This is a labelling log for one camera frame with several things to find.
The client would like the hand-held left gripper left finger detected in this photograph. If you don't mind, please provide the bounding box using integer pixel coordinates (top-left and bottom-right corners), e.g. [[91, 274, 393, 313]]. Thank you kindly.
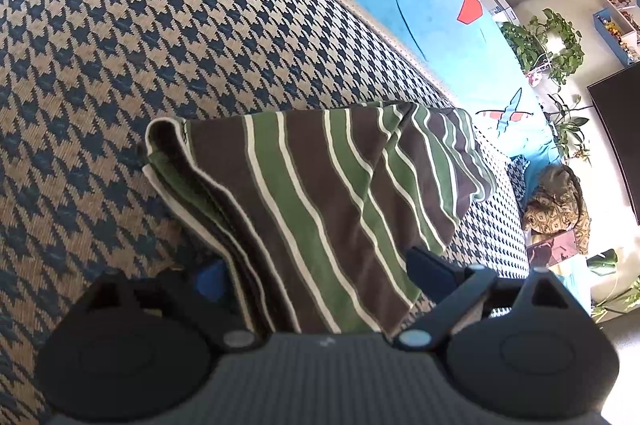
[[75, 260, 263, 353]]

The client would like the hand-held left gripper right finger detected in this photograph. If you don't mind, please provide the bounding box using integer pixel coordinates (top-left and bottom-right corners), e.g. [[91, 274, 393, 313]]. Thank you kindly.
[[395, 246, 590, 352]]

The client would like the green brown striped t-shirt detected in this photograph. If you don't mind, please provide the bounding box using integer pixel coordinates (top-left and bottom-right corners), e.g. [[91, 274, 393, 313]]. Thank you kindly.
[[142, 100, 498, 336]]

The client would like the magazine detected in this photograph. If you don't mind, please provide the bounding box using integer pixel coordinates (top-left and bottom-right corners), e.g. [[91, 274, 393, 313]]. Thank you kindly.
[[525, 230, 581, 273]]

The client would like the brown patterned cushion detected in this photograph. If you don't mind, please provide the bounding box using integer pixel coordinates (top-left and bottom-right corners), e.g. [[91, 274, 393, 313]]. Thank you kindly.
[[521, 164, 592, 253]]

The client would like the broad-leaf floor plant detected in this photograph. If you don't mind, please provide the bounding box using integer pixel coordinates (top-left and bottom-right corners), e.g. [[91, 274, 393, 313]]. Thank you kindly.
[[586, 249, 640, 323]]

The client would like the long-leaf potted plant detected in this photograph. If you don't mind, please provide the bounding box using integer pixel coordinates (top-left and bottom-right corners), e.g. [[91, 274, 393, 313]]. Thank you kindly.
[[546, 92, 595, 165]]

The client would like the black television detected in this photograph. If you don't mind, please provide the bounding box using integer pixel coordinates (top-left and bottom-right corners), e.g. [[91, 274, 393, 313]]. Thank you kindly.
[[586, 62, 640, 226]]

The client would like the large green potted plant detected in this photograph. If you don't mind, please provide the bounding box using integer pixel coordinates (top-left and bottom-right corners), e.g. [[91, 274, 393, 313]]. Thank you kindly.
[[500, 8, 586, 87]]

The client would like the houndstooth sofa cover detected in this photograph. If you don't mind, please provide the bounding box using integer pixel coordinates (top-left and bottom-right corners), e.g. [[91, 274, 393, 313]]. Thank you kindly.
[[0, 0, 531, 425]]

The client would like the blue printed bolster cushion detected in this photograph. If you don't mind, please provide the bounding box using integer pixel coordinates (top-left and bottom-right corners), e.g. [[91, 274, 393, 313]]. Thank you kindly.
[[210, 0, 558, 168]]

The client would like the white and blue wall shelf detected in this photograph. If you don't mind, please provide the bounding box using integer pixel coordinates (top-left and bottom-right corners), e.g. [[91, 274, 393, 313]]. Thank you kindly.
[[592, 0, 640, 67]]

